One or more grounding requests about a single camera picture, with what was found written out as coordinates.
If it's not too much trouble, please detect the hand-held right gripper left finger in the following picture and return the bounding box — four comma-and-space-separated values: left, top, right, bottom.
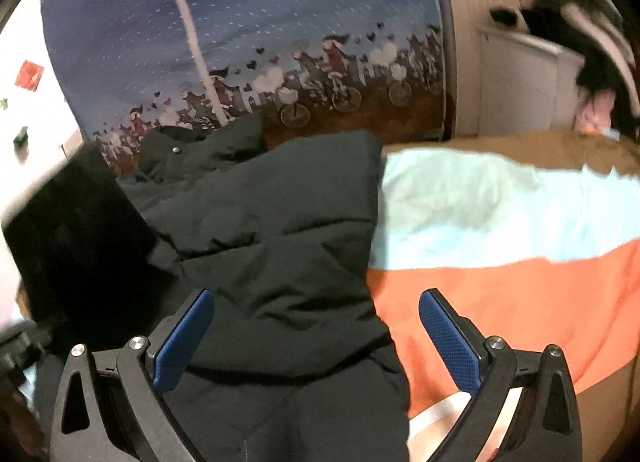
50, 288, 216, 462

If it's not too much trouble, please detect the pile of dark clothes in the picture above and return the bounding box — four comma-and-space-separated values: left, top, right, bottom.
520, 0, 640, 130

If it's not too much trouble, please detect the black puffer jacket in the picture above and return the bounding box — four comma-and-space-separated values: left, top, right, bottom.
116, 112, 413, 462

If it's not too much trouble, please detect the blue printed curtain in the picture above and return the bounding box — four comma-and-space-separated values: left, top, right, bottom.
40, 0, 448, 177

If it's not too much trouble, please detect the pink cloth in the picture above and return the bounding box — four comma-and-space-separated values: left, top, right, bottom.
574, 89, 616, 135

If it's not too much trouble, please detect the black sock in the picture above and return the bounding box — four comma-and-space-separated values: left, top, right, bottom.
490, 6, 521, 27

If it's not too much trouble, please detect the white cabinet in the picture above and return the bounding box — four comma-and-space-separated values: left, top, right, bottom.
475, 24, 588, 137

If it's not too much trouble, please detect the dark bulky object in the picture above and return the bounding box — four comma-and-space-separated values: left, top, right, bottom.
2, 142, 161, 333

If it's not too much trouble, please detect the red wall sticker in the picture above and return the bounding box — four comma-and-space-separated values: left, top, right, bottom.
14, 60, 45, 90

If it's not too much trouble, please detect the striped colourful blanket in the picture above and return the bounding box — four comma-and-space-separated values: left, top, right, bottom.
367, 129, 640, 462

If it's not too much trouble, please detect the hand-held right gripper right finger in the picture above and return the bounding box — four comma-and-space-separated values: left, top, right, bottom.
419, 288, 583, 462

